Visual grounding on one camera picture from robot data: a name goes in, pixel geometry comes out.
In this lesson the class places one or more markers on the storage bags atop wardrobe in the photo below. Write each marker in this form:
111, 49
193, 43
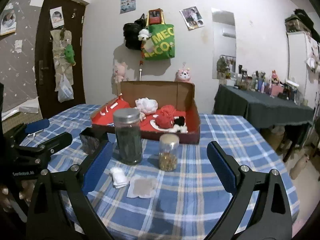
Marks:
297, 21

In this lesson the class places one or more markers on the row of cosmetic bottles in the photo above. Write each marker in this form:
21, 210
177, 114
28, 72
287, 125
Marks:
255, 81

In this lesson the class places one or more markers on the cardboard box with red lining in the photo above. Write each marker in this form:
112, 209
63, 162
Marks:
155, 90

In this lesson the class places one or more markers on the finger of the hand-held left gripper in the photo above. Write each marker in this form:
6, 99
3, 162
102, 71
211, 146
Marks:
37, 126
56, 141

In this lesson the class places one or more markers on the printed tin box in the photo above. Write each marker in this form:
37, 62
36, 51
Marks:
91, 140

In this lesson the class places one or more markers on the black bag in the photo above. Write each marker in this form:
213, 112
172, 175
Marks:
132, 35

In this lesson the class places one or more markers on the black white plush cat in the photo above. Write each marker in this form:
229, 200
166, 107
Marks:
180, 123

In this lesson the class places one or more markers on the green plush toy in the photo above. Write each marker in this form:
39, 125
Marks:
70, 53

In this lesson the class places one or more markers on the tall glass jar dark contents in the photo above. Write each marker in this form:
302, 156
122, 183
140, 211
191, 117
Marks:
128, 142

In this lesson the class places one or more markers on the pink plush pig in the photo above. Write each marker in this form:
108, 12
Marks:
120, 72

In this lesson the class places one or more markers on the white wardrobe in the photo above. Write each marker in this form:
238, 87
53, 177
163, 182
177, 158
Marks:
297, 62

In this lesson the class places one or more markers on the dark green covered table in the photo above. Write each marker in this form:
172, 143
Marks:
260, 112

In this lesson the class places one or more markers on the brown square patch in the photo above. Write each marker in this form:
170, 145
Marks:
142, 187

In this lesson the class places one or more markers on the blue wall poster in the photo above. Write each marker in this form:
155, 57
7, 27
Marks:
128, 3

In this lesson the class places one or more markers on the small jar yellow contents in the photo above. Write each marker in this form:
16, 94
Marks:
168, 155

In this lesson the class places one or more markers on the white folded cloth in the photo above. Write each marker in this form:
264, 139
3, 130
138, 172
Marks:
120, 177

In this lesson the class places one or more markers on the dark brown door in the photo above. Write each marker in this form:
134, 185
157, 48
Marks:
45, 85

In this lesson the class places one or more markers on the person's left hand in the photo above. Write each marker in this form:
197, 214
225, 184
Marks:
5, 197

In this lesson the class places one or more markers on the white plush dog charm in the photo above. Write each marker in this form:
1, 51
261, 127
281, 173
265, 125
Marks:
143, 34

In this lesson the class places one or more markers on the green tote bag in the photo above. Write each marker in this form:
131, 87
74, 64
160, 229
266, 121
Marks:
160, 43

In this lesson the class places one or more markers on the picture on door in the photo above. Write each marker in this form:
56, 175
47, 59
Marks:
56, 17

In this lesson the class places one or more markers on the white plastic bag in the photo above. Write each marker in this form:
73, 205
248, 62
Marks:
65, 91

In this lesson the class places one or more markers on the red bath pouf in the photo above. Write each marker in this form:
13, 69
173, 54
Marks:
166, 116

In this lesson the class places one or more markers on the metal stick with red tip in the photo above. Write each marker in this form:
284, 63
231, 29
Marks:
140, 71

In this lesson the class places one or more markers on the pink doll figure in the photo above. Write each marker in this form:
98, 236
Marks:
275, 77

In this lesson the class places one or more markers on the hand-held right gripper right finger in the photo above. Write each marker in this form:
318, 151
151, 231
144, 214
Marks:
221, 167

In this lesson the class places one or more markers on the round pink plush toy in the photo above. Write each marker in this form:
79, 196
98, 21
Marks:
183, 75

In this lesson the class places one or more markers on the white tissue box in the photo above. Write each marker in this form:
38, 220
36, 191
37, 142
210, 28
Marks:
28, 109

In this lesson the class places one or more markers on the wall mirror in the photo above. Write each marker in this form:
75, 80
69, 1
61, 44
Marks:
223, 45

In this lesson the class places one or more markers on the photo wall poster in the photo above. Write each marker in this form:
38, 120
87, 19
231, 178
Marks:
192, 17

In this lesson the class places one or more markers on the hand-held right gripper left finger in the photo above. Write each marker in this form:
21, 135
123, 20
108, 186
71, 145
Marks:
97, 167

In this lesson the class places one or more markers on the beige hanging organizer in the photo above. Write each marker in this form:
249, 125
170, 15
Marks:
60, 55

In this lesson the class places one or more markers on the wall calendar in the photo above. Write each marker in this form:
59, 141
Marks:
7, 22

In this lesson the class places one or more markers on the red framed picture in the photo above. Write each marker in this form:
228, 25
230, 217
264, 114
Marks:
155, 17

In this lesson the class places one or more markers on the blue plaid tablecloth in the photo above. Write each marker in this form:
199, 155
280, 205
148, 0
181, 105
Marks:
190, 205

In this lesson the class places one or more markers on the brown floor bottle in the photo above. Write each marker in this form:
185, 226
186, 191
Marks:
300, 167

